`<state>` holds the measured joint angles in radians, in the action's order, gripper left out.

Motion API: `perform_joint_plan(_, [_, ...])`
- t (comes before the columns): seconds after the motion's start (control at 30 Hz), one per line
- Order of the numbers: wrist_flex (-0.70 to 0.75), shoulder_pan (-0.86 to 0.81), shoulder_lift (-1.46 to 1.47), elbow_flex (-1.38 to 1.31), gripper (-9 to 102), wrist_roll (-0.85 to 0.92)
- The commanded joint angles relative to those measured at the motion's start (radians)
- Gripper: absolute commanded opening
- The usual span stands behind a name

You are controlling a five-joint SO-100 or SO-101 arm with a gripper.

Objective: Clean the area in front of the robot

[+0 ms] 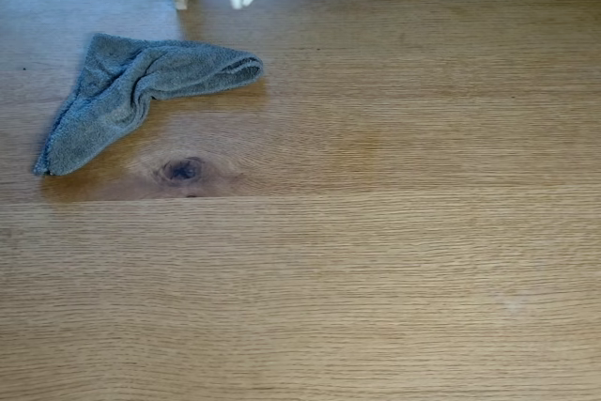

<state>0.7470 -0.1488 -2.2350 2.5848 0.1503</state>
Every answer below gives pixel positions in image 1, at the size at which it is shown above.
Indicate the grey terry towel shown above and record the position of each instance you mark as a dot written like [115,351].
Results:
[117,96]

